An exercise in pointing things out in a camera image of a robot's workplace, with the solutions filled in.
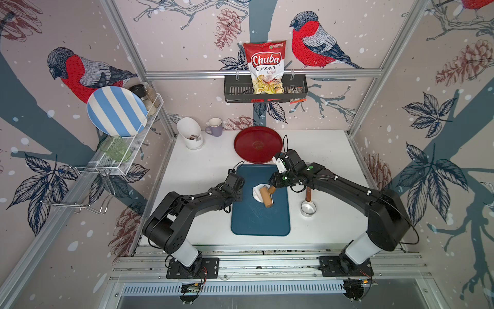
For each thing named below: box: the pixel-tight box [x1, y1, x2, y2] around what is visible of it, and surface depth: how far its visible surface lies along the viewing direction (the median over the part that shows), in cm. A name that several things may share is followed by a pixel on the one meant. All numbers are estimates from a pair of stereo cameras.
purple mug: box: [205, 117, 223, 138], surface depth 119 cm
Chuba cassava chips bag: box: [243, 39, 287, 95], surface depth 83 cm
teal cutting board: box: [230, 164, 291, 237], surface depth 88 cm
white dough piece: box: [252, 183, 271, 203], surface depth 95 cm
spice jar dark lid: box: [128, 84, 147, 98], surface depth 81 cm
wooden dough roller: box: [259, 185, 276, 208], surface depth 90 cm
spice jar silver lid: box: [144, 81, 161, 109], surface depth 87 cm
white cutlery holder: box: [176, 116, 205, 150], surface depth 110 cm
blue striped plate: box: [86, 85, 148, 138], surface depth 74 cm
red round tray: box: [233, 126, 284, 165], surface depth 117 cm
